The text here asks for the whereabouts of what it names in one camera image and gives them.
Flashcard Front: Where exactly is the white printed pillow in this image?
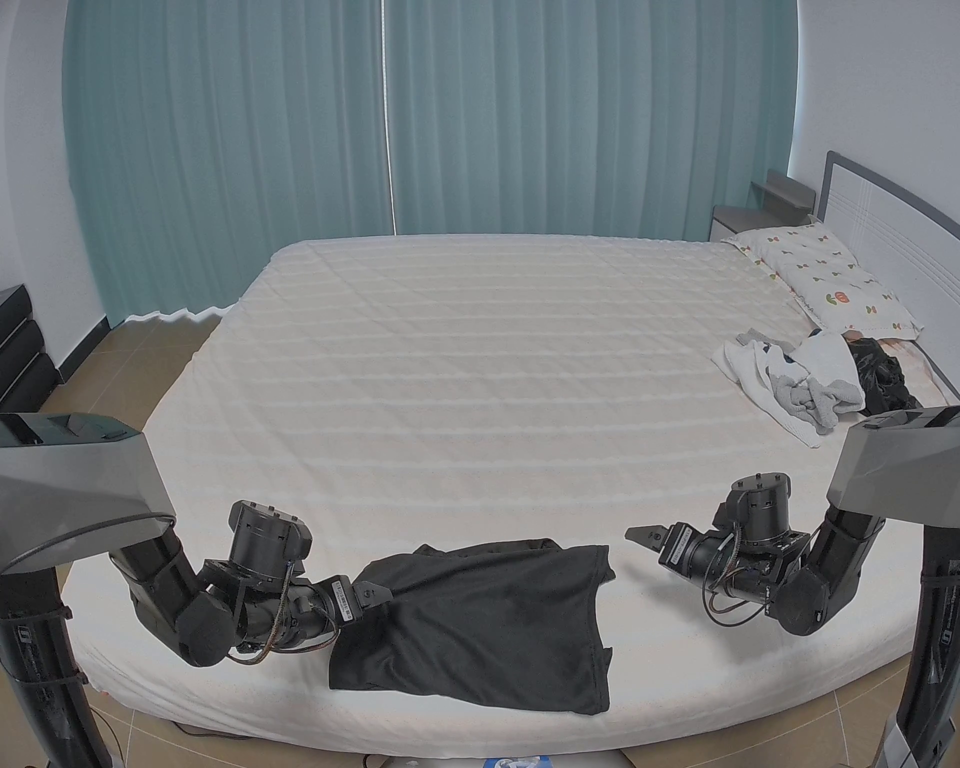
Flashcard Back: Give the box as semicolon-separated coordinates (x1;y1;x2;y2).
721;223;926;343

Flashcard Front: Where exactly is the black cable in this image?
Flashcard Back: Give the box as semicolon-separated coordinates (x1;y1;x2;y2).
0;512;178;580

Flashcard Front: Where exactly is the black chest of drawers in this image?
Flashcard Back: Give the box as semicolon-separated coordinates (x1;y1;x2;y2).
0;283;60;415

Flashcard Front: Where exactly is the black shiny garment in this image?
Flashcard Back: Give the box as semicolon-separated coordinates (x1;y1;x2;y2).
847;337;924;418

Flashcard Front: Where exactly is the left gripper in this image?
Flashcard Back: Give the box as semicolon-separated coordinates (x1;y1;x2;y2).
294;575;366;639

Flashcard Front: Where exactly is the grey bedside table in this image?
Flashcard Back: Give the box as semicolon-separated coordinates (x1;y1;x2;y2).
711;168;817;243

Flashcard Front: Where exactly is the pile of clothes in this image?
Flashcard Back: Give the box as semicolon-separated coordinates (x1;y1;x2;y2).
711;327;868;450

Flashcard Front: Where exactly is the bed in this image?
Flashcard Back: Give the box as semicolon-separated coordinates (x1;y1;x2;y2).
56;150;960;755

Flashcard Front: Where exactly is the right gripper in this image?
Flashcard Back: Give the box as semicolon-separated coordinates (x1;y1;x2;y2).
657;522;732;588

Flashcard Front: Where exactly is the blue-green curtain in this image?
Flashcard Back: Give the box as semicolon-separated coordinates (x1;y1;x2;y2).
382;0;801;243
63;0;397;325

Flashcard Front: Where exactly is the black T-shirt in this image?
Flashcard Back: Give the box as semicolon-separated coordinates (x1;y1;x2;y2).
327;536;618;716

